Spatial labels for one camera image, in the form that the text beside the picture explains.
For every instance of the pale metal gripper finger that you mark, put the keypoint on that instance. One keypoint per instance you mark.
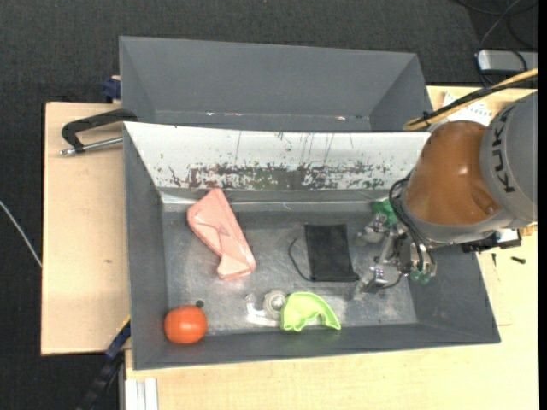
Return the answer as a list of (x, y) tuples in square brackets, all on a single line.
[(375, 228), (376, 281)]

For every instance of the black cloth pouch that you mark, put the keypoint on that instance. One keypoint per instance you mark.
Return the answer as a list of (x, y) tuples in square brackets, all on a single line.
[(330, 252)]

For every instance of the lime green dolphin-shaped dish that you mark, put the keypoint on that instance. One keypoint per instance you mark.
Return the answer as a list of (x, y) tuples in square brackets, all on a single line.
[(305, 312)]

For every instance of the clear glass thing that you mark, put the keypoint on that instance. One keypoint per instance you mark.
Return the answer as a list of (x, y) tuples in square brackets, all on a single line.
[(269, 306)]

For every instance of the grey metal bin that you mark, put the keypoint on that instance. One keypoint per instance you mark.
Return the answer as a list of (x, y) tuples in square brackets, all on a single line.
[(273, 79)]

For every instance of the orange toy fruit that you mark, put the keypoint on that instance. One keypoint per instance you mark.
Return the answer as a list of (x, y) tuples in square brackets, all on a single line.
[(185, 323)]

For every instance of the pale wood flat board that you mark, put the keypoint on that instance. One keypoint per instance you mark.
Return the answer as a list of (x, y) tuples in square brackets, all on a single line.
[(83, 229)]

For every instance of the black cylinder on white bracket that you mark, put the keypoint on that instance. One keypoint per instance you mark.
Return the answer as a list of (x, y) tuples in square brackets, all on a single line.
[(483, 244)]

